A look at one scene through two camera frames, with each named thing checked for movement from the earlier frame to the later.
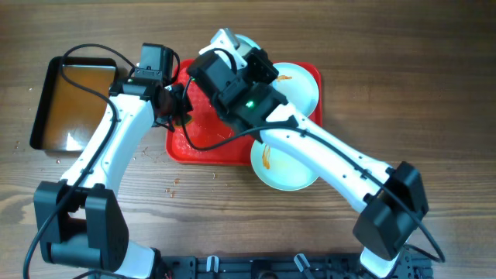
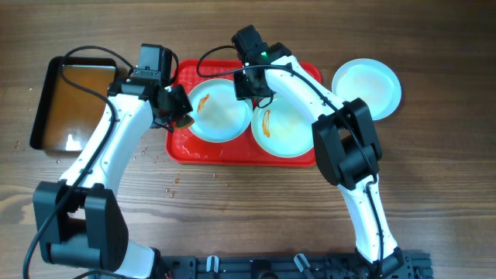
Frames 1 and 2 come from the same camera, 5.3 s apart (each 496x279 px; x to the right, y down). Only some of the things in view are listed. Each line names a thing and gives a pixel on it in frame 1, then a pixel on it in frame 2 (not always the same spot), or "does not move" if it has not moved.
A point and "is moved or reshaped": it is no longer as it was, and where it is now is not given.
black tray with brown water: (66, 118) does not move
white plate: (297, 86) is moved or reshaped
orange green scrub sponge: (176, 125) does not move
